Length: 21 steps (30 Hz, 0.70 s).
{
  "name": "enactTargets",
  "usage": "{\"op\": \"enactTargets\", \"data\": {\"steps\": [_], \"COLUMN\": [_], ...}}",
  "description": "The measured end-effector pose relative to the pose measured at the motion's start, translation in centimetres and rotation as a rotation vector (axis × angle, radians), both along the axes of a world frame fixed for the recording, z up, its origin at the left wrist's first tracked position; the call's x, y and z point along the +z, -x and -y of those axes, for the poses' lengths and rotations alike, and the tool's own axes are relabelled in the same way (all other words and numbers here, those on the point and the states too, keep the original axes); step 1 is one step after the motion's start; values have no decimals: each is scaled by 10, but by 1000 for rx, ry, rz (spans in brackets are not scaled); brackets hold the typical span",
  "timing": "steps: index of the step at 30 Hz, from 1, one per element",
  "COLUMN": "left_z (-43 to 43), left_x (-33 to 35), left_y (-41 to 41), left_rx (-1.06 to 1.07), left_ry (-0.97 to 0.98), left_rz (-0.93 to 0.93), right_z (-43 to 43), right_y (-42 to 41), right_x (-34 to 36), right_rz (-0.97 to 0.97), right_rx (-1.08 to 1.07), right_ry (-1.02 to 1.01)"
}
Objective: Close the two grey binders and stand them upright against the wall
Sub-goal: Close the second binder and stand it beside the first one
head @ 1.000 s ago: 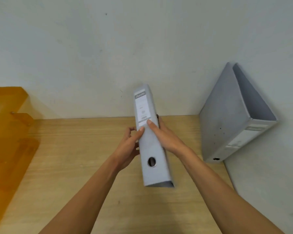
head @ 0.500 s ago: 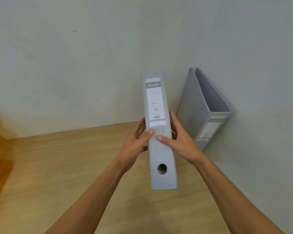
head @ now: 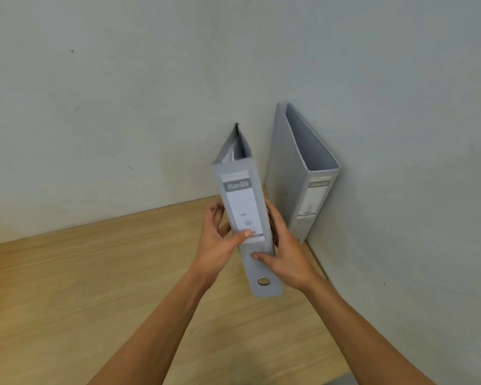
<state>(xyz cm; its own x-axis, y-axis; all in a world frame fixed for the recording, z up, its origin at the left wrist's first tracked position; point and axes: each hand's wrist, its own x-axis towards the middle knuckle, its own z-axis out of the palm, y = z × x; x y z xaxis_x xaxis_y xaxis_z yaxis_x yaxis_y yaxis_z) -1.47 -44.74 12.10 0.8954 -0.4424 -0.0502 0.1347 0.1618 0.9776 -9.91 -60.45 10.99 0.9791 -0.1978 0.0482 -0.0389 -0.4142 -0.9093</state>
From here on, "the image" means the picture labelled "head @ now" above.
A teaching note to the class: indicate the person's left thumb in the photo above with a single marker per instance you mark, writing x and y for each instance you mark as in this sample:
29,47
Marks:
240,239

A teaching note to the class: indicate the person's right forearm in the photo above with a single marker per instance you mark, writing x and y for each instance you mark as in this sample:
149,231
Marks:
364,336

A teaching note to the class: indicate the person's right thumb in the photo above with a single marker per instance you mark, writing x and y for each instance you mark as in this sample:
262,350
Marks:
264,258

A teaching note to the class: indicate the grey lever arch binder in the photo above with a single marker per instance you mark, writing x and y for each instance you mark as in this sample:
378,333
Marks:
246,220
300,172

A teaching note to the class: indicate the person's right hand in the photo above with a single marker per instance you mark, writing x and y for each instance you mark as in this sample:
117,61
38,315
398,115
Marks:
288,260

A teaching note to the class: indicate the person's left forearm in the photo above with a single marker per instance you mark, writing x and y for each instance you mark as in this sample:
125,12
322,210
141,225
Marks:
150,332

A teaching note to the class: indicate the person's left hand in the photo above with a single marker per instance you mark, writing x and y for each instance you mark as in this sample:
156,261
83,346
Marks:
214,248

